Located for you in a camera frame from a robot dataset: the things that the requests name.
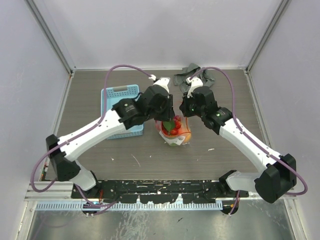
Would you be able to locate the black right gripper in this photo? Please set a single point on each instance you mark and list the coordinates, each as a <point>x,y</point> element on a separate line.
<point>184,107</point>

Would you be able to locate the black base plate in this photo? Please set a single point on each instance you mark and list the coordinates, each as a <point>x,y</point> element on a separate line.
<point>160,191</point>

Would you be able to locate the aluminium frame rail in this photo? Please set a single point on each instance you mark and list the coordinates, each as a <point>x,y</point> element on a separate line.
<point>59,191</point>

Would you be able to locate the grey crumpled cloth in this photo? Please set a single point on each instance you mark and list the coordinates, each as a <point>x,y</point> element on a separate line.
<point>180,79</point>

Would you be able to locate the red strawberry cluster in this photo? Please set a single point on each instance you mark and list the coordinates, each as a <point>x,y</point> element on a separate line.
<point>173,127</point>

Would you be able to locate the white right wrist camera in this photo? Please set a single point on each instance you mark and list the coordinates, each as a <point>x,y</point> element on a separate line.
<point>193,82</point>

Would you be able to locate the blue slotted cable duct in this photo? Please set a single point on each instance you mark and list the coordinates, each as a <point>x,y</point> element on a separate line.
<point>80,206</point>

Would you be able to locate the blue plastic basket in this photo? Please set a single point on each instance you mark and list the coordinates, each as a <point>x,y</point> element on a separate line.
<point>113,96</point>

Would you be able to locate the clear zip top bag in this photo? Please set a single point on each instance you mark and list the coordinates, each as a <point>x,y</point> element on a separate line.
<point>175,140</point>

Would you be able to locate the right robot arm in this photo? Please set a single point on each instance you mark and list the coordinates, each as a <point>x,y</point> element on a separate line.
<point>276,173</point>

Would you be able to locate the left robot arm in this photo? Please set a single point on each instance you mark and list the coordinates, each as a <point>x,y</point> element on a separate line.
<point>65,150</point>

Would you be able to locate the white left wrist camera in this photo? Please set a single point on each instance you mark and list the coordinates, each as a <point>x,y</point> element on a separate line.
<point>163,82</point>

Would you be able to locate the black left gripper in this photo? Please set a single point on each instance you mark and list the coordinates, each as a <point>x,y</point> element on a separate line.
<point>169,113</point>

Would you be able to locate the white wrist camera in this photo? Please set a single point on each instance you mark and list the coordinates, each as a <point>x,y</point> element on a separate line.
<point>163,82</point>
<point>193,82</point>

